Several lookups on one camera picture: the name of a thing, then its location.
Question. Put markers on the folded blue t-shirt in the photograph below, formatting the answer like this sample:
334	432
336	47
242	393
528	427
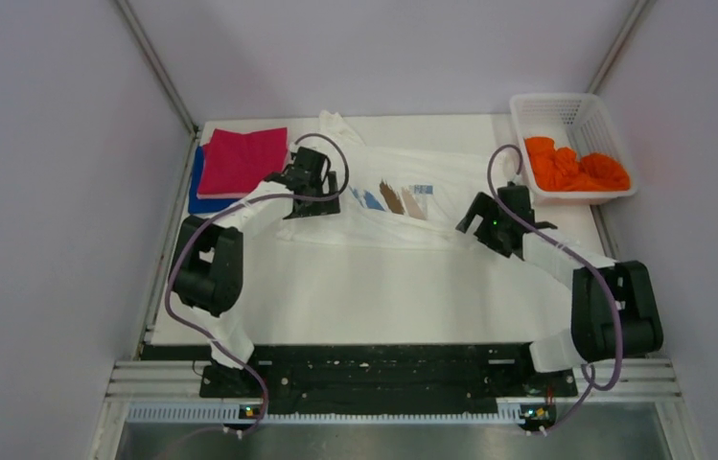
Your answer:
211	188

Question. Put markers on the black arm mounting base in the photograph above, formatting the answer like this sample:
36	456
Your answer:
374	380

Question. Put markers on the white printed t-shirt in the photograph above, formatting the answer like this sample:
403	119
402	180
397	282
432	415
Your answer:
412	179

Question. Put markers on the white plastic basket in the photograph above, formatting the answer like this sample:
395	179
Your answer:
580	122

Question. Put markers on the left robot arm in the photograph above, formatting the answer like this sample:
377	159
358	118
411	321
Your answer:
205	284

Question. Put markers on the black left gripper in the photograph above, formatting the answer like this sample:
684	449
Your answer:
319	207

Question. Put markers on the folded pink t-shirt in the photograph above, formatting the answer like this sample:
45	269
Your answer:
237	195

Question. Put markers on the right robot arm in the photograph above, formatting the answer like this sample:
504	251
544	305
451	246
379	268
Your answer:
614	311

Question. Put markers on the folded magenta t-shirt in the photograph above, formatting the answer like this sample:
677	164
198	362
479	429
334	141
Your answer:
251	156

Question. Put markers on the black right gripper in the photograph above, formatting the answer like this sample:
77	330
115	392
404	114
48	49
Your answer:
482	206

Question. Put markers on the orange crumpled t-shirt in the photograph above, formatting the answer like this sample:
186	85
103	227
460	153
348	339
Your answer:
562	170

